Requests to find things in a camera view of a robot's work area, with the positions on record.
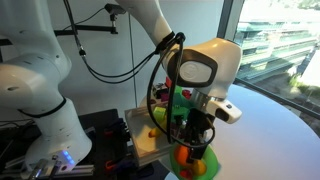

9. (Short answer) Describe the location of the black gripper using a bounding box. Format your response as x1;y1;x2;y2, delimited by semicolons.
181;107;215;163

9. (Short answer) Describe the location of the yellow toy fruit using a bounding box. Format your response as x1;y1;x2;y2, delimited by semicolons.
192;159;208;177

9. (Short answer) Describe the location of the green plastic bowl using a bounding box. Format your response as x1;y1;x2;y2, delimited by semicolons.
168;143;221;180

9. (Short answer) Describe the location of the red toy strawberry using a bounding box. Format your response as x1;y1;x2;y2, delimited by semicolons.
179;168;194;180

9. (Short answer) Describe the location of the yellow toy banana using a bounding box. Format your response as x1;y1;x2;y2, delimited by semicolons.
148;119;168;139

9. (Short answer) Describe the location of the lime green block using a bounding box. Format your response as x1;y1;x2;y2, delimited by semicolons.
152;106;168;123

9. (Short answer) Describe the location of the wooden tray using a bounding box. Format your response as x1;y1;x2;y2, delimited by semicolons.
124;105;183;168

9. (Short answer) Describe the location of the wooden shape sorter toy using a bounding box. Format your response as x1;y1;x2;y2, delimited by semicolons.
139;77;194;108

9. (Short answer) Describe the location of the black clamp with orange trigger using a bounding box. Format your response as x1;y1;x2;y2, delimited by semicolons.
103;156;138;176
102;117;132;148

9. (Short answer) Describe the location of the black robot stand top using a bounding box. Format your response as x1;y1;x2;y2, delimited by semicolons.
0;108;171;180

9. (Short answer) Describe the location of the office building outside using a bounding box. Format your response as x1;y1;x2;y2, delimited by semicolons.
234;19;320;83

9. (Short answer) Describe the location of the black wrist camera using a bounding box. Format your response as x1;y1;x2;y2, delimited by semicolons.
172;114;188;135

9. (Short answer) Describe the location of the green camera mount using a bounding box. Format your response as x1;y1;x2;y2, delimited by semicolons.
170;85;198;118

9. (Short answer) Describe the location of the black looping gripper cable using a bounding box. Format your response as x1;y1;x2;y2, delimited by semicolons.
146;31;217;150

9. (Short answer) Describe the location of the thin hanging wall cable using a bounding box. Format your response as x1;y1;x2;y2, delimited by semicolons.
127;13;139;108

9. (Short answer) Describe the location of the dark window sill rail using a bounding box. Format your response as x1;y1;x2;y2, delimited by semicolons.
233;77;320;120

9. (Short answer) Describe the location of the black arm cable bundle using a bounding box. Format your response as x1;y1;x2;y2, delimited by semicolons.
62;0;168;85

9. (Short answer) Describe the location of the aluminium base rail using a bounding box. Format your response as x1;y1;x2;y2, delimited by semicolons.
0;163;97;180

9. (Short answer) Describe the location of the dark window frame post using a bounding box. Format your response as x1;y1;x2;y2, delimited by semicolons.
216;0;246;41

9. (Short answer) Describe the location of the black camera mounting bar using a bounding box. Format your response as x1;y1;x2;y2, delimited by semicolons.
53;19;120;37

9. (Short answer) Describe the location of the black camera on mount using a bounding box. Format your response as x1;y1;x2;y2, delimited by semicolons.
104;3;128;17

